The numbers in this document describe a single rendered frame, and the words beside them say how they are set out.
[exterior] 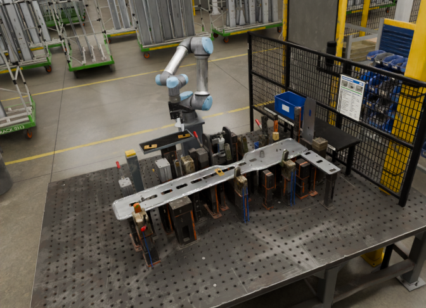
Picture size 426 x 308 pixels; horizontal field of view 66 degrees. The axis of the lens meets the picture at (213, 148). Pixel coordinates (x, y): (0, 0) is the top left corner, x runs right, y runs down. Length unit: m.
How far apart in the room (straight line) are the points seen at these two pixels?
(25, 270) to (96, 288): 1.47
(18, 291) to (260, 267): 2.12
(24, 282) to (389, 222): 2.89
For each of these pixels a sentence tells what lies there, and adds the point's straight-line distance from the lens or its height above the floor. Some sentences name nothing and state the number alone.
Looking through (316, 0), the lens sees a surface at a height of 1.64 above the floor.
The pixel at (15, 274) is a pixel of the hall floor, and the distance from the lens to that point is 3.53.
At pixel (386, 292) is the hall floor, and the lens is 2.94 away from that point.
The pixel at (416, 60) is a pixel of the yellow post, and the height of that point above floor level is 1.64.
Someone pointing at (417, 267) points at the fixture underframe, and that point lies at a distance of 2.92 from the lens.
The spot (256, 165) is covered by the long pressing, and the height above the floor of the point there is 1.00.
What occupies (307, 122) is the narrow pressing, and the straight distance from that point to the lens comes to 2.47.
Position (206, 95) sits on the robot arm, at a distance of 2.51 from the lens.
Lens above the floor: 2.28
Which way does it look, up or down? 31 degrees down
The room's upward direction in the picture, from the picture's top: 6 degrees counter-clockwise
